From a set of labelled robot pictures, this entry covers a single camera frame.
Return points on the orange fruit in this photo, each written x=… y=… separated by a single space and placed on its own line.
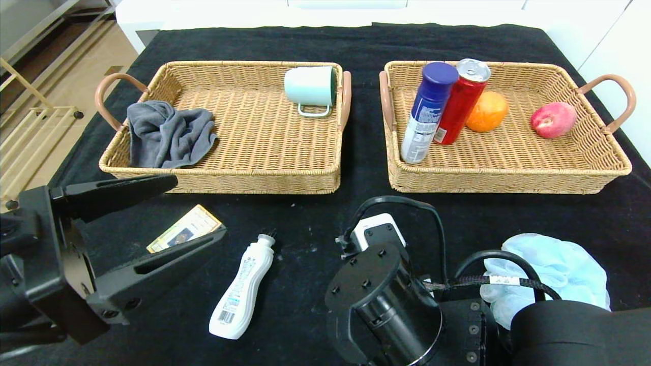
x=491 y=112

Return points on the blue capped spray can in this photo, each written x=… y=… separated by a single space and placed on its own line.
x=427 y=112

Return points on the mint green enamel mug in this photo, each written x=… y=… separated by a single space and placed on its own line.
x=307 y=86

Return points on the black table cloth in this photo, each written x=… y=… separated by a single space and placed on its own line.
x=356 y=46

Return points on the light blue bath pouf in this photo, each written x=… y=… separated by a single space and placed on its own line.
x=559 y=264

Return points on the beige metal rack on wheels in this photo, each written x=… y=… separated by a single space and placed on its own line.
x=56 y=109

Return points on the gold card box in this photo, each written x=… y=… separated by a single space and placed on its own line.
x=196 y=221

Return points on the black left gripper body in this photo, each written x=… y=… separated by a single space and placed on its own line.
x=60 y=254

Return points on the red drink can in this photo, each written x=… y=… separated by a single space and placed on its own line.
x=463 y=101

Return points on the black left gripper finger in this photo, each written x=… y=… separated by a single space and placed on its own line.
x=107 y=195
x=117 y=297

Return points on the pink red peach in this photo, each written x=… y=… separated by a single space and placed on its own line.
x=553 y=119

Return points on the grey cloth towel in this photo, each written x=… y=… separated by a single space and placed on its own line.
x=168 y=137

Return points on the white bottle with brush cap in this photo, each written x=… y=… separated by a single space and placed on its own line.
x=244 y=284

